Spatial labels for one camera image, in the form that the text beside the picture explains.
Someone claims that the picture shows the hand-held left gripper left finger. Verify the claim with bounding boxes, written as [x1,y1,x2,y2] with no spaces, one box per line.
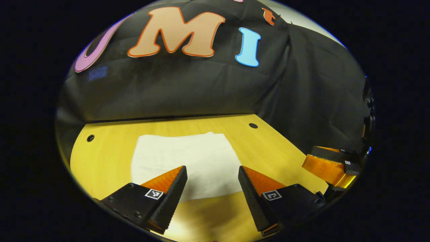
[100,165,188,235]

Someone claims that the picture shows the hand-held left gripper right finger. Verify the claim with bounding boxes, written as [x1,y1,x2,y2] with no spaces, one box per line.
[238,165,326,237]

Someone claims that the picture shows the white jeans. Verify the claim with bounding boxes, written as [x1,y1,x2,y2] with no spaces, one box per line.
[130,132,243,203]

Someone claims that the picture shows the black backdrop cloth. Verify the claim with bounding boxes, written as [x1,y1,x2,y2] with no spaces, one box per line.
[55,0,373,158]

